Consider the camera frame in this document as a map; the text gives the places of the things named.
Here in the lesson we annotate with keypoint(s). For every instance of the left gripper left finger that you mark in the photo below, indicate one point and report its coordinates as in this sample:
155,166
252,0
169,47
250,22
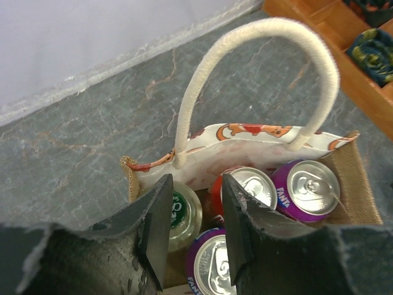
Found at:
122,254

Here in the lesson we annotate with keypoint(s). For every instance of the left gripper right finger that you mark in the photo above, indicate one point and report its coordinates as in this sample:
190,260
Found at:
269,253

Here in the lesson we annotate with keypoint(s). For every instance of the green cap glass soda bottle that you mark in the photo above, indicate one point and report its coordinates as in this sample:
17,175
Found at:
186,217

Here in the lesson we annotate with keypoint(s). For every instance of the canvas tote bag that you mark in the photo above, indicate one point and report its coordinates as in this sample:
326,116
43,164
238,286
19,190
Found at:
199,159

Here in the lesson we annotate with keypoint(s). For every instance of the purple Fanta can left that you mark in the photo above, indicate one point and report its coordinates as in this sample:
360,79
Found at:
207,266

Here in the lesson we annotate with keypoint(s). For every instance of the purple fanta can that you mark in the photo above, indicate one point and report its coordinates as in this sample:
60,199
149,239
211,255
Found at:
207,266
307,190

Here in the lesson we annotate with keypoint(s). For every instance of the red soda can back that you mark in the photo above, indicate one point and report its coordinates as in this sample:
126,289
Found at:
254,181

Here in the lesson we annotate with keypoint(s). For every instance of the purple Fanta can right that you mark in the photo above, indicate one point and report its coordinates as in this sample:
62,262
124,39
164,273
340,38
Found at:
307,190

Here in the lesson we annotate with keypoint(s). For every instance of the rolled dark sock blue-yellow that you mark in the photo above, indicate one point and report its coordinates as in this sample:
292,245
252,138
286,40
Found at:
371,51

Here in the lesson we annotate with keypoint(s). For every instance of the dark folded sock centre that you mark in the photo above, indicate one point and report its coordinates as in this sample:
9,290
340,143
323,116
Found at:
373,12

